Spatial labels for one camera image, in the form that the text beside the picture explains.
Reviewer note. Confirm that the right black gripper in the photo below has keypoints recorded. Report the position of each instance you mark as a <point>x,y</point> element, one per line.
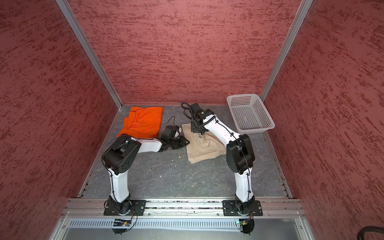
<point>194,129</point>

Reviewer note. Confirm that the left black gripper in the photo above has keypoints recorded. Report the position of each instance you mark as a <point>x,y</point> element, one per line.
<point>182,142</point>

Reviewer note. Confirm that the beige shorts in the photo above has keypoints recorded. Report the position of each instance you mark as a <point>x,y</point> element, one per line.
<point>202,146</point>

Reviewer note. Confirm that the orange shorts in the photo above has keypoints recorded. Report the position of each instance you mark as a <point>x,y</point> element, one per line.
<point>142,123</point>

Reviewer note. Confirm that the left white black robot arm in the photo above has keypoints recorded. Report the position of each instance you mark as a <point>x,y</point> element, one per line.
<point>119,156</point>

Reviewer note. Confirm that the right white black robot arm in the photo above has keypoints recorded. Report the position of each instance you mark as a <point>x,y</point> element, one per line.
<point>239,152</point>

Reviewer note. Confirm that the white plastic laundry basket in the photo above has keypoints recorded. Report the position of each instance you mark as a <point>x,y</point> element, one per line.
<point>250,114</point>

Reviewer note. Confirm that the left small circuit board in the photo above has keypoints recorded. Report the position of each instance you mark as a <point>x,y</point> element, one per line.
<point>122,223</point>

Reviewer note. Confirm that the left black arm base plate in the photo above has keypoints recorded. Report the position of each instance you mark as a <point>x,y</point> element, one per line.
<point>127,208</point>

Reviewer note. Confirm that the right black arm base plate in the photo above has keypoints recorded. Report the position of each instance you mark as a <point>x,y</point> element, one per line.
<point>236,208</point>

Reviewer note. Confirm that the aluminium front rail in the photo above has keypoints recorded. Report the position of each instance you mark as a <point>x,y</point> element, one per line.
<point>189,208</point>

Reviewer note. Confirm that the white slotted cable duct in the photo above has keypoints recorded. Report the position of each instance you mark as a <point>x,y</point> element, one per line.
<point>183,224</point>

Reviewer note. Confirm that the right aluminium corner post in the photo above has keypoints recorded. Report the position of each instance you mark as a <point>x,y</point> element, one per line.
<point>290,37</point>

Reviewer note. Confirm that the aluminium corner post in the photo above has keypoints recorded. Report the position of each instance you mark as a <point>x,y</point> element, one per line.
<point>290,37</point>
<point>81,36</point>

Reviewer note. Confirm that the left aluminium corner post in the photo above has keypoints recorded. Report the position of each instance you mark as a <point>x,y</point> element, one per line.
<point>81,36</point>

